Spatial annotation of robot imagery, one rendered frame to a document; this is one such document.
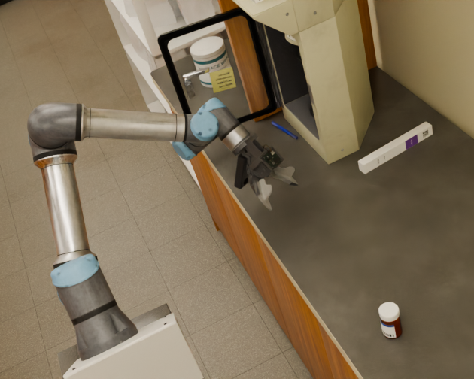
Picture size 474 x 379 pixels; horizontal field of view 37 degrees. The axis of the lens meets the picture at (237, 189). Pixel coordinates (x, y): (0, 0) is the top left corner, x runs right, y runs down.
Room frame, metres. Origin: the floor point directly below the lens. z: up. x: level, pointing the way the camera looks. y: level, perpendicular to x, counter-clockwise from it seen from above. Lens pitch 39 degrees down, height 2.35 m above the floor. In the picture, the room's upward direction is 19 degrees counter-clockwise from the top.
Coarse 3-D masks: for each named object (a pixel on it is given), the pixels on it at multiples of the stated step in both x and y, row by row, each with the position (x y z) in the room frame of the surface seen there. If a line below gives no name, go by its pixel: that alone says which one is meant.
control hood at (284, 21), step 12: (240, 0) 1.80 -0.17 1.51; (264, 0) 1.75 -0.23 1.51; (276, 0) 1.73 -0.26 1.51; (288, 0) 1.71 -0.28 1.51; (252, 12) 1.71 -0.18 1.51; (264, 12) 1.69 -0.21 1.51; (276, 12) 1.70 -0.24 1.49; (288, 12) 1.71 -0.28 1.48; (276, 24) 1.70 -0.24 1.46; (288, 24) 1.71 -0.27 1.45
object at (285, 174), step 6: (276, 168) 1.62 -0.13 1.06; (282, 168) 1.62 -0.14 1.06; (288, 168) 1.61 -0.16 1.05; (294, 168) 1.61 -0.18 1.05; (276, 174) 1.62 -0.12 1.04; (282, 174) 1.62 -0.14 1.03; (288, 174) 1.62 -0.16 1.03; (282, 180) 1.62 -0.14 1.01; (288, 180) 1.61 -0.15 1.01; (294, 180) 1.62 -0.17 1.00
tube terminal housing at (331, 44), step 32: (320, 0) 1.72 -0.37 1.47; (352, 0) 1.86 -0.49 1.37; (320, 32) 1.72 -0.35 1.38; (352, 32) 1.82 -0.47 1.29; (320, 64) 1.72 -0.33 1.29; (352, 64) 1.79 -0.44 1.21; (320, 96) 1.71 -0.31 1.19; (352, 96) 1.75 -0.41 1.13; (320, 128) 1.71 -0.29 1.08; (352, 128) 1.73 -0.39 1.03
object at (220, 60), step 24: (192, 24) 2.01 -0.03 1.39; (216, 24) 2.01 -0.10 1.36; (240, 24) 2.01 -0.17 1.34; (168, 48) 2.00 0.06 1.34; (192, 48) 2.00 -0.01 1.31; (216, 48) 2.01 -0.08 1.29; (240, 48) 2.01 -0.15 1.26; (192, 72) 2.00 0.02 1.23; (216, 72) 2.01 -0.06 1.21; (240, 72) 2.01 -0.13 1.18; (216, 96) 2.00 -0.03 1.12; (240, 96) 2.01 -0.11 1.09; (264, 96) 2.01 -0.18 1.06
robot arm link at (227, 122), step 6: (210, 102) 1.73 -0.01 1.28; (216, 102) 1.73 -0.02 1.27; (222, 102) 1.75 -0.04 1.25; (204, 108) 1.72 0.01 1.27; (210, 108) 1.72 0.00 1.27; (216, 108) 1.71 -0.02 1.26; (222, 108) 1.72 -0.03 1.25; (216, 114) 1.70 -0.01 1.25; (222, 114) 1.70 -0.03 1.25; (228, 114) 1.70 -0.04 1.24; (222, 120) 1.69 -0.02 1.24; (228, 120) 1.69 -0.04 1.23; (234, 120) 1.69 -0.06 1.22; (222, 126) 1.68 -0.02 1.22; (228, 126) 1.67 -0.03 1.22; (234, 126) 1.67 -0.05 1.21; (222, 132) 1.67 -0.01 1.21; (228, 132) 1.66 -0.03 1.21; (222, 138) 1.67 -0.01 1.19
